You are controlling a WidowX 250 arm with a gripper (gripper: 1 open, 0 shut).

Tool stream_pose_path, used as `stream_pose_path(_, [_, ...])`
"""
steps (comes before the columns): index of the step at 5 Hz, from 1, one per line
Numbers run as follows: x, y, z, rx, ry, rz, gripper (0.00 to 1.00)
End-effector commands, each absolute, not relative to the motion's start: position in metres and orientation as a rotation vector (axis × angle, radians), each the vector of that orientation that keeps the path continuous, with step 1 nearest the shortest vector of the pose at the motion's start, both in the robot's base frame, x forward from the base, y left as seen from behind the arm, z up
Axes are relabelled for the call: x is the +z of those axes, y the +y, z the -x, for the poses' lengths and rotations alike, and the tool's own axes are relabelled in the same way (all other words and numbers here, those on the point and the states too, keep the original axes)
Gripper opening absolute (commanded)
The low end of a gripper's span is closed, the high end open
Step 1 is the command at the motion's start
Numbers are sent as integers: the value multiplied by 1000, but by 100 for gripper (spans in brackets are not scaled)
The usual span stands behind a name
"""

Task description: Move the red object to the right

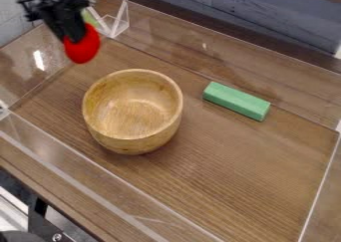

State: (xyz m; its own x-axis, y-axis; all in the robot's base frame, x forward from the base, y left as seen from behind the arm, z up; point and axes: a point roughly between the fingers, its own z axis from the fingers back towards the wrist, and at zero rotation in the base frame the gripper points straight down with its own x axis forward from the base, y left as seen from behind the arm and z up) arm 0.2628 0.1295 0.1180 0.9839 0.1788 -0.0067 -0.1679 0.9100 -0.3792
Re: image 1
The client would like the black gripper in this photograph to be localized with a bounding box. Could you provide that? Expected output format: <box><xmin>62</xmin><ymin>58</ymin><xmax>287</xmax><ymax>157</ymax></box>
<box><xmin>18</xmin><ymin>0</ymin><xmax>90</xmax><ymax>43</ymax></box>

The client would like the red plush strawberry toy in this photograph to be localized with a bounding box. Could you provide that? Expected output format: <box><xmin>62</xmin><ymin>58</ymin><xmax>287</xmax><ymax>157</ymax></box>
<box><xmin>63</xmin><ymin>10</ymin><xmax>102</xmax><ymax>64</ymax></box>

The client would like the wooden bowl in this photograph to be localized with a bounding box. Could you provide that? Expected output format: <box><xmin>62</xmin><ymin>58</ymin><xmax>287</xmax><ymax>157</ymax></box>
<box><xmin>82</xmin><ymin>69</ymin><xmax>184</xmax><ymax>155</ymax></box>

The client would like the green rectangular block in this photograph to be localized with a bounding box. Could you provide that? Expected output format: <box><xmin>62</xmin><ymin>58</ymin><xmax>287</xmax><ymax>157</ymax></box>
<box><xmin>203</xmin><ymin>82</ymin><xmax>271</xmax><ymax>121</ymax></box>

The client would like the clear acrylic corner bracket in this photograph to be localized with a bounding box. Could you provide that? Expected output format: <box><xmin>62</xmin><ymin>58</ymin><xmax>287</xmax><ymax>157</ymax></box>
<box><xmin>84</xmin><ymin>1</ymin><xmax>130</xmax><ymax>39</ymax></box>

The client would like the black table leg bracket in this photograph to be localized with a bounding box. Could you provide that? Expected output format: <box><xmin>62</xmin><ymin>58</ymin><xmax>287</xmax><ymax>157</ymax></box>
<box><xmin>29</xmin><ymin>198</ymin><xmax>77</xmax><ymax>242</ymax></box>

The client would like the clear acrylic tray wall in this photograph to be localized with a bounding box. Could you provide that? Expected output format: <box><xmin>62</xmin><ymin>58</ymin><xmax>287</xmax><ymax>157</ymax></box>
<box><xmin>0</xmin><ymin>102</ymin><xmax>223</xmax><ymax>242</ymax></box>

